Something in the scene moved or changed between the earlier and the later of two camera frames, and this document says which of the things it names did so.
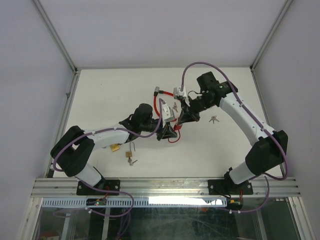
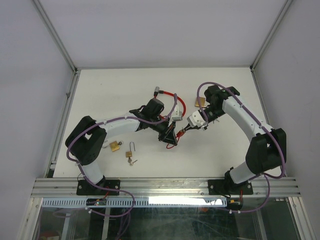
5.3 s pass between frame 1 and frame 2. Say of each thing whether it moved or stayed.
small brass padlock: stayed
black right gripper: moved
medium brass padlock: stayed
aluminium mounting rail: stayed
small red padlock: moved
